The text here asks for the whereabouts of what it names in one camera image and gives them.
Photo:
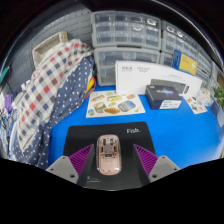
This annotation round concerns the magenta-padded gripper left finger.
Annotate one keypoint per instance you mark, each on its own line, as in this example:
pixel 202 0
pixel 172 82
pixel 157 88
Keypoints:
pixel 63 166

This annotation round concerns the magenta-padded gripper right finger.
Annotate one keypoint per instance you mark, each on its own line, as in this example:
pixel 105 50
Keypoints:
pixel 161 166

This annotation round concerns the pink transparent computer mouse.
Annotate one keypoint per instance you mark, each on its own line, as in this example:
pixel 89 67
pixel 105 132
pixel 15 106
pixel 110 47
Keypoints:
pixel 108 155

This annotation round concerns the black mouse pad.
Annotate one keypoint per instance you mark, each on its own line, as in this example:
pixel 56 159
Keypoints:
pixel 110 128

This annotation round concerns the large blue table mat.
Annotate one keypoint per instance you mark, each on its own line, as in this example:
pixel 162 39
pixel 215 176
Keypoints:
pixel 186 133

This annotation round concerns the small black product box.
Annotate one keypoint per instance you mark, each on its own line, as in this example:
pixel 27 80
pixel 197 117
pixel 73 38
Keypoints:
pixel 163 95

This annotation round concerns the clear plastic box blue label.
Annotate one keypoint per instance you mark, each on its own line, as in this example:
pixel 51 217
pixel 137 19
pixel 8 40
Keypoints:
pixel 204 96

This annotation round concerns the red blue checkered cloth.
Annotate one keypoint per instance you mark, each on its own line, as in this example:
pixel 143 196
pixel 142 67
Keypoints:
pixel 50 76

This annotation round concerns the white keyboard packaging box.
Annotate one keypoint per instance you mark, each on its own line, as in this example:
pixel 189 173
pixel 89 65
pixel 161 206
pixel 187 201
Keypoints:
pixel 133 78

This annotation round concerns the yellow card sign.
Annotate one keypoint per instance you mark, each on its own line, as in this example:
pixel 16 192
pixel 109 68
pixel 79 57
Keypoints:
pixel 188 63

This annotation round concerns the beige wicker basket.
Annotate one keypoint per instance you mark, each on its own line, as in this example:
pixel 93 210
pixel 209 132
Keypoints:
pixel 50 45

